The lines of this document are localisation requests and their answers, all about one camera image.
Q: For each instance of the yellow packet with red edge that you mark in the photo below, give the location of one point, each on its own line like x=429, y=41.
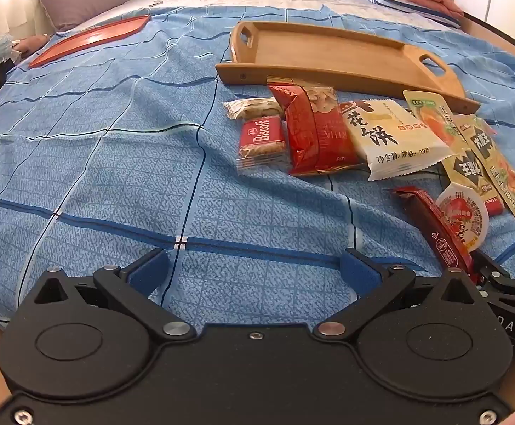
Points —
x=467, y=172

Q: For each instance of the wooden bed frame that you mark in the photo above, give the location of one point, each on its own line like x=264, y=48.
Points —
x=505, y=37

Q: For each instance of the small jelly cup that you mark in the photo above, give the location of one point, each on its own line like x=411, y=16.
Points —
x=461, y=217

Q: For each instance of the white snack packet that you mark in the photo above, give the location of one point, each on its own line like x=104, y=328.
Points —
x=390, y=141

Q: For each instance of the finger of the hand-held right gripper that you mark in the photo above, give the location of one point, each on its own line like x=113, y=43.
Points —
x=514, y=303
x=500, y=276

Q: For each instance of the yellow packet with orange picture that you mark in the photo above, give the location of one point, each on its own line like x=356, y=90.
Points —
x=507, y=181

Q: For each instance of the red plastic tray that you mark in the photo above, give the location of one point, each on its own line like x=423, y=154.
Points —
x=84, y=40

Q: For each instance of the large red snack packet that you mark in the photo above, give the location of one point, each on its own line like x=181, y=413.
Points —
x=315, y=141

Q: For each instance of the brown soft item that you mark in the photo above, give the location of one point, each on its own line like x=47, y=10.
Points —
x=31, y=43

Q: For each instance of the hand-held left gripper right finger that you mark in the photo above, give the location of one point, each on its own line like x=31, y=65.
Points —
x=359, y=272

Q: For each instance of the wooden serving tray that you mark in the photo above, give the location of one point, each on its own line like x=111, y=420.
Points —
x=328, y=53

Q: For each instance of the blue plaid bed sheet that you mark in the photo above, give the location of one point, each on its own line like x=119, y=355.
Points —
x=107, y=186

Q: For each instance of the long red snack packet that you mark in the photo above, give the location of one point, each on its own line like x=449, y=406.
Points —
x=434, y=225

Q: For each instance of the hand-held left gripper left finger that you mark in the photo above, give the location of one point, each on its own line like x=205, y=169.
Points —
x=151, y=270

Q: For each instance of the small red biscuit packet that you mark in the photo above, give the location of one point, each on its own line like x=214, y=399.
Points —
x=259, y=139

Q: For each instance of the clear beige biscuit packet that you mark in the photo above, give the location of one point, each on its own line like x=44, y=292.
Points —
x=253, y=107

